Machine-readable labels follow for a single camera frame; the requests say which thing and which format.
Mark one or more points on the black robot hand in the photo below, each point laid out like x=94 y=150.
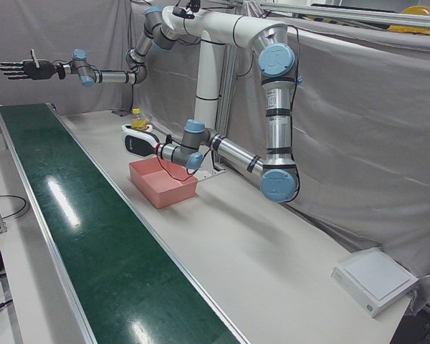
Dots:
x=39 y=70
x=139 y=145

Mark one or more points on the orange drink bottle yellow cap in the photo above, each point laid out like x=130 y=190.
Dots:
x=139 y=122

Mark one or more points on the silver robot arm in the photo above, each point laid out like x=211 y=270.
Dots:
x=114 y=76
x=279 y=125

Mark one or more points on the pink plastic basket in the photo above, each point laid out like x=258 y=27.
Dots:
x=157 y=186

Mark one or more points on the grey backdrop curtain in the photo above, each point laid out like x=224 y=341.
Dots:
x=362 y=125
x=57 y=28

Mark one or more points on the white robot torso column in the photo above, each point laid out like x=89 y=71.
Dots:
x=208 y=71

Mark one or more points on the white flat box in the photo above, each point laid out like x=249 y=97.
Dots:
x=374 y=279

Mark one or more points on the metal base plate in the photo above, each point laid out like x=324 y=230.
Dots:
x=213 y=173

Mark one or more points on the aluminium frame post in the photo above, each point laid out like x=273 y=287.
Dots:
x=229 y=107

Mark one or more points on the green conveyor belt aluminium frame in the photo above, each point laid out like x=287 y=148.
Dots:
x=93 y=233

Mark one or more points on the aluminium frame beam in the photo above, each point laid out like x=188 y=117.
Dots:
x=344 y=13

